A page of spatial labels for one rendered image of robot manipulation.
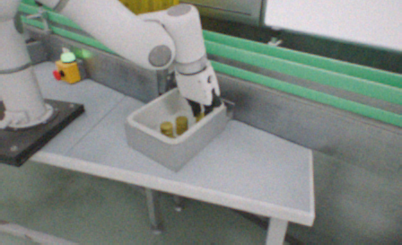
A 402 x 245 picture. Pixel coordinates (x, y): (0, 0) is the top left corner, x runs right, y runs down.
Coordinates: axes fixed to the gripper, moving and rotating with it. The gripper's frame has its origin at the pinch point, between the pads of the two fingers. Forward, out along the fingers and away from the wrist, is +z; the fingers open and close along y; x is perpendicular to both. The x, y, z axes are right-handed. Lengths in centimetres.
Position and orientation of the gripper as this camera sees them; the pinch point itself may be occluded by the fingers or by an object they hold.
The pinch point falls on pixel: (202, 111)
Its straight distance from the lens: 77.9
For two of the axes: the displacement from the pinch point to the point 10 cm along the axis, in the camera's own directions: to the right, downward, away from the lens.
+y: -8.0, -3.1, 5.2
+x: -5.8, 6.4, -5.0
